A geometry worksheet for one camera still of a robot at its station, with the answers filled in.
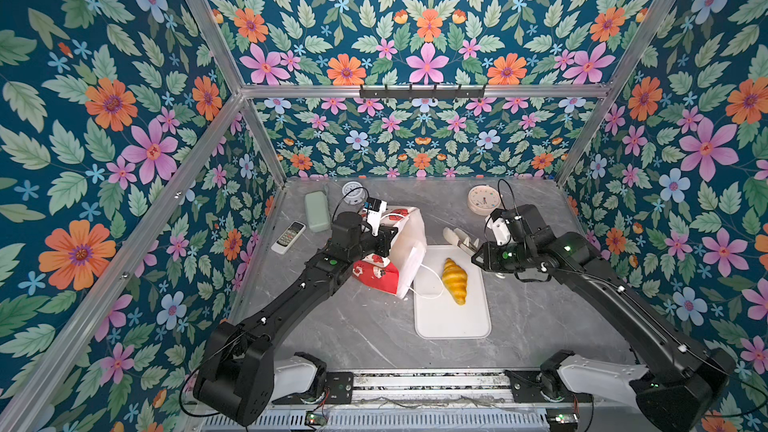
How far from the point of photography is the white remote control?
3.29 ft

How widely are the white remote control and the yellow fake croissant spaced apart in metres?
0.53

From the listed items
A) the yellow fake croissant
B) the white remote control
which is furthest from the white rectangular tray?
the white remote control

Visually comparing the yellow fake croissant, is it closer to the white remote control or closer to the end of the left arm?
the end of the left arm

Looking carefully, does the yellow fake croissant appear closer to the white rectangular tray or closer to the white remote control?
the white rectangular tray

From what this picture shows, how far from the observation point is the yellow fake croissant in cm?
89
